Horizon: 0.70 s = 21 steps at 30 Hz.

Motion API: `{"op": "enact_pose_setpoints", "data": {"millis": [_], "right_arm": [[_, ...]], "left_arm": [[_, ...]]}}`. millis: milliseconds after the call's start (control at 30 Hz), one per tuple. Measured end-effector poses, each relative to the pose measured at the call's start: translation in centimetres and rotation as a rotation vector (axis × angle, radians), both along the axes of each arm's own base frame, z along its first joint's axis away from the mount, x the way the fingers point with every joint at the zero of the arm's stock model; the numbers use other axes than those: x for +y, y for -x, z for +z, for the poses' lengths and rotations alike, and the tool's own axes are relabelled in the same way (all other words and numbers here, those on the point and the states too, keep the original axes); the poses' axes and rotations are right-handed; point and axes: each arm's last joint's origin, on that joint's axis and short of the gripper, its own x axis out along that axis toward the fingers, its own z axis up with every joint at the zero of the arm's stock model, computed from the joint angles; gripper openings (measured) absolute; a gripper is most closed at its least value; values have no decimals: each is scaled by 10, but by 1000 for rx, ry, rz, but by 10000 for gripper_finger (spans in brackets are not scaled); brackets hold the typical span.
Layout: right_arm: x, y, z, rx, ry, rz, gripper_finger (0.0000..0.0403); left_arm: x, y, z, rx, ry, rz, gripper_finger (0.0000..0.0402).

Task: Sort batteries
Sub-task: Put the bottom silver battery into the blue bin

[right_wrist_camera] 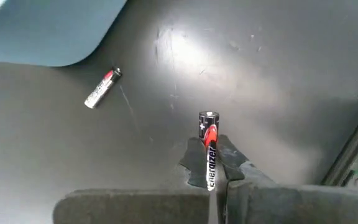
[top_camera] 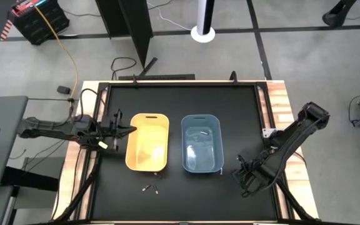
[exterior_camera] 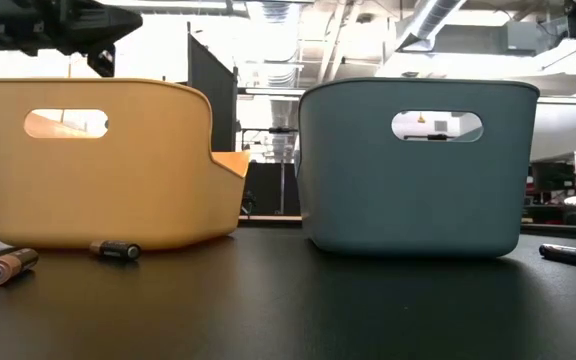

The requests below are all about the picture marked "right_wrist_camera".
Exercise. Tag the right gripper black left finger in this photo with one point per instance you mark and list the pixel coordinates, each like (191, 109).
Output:
(135, 207)

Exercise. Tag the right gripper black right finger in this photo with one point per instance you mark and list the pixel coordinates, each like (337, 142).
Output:
(291, 205)

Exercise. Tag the black red Energizer battery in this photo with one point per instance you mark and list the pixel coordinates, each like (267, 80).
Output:
(210, 149)

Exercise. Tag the silver red battery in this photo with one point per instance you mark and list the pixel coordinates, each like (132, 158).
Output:
(102, 88)

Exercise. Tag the light blue bin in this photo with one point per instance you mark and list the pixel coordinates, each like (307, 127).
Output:
(42, 31)

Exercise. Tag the black table edge rail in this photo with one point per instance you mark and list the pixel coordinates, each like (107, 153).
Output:
(353, 146)

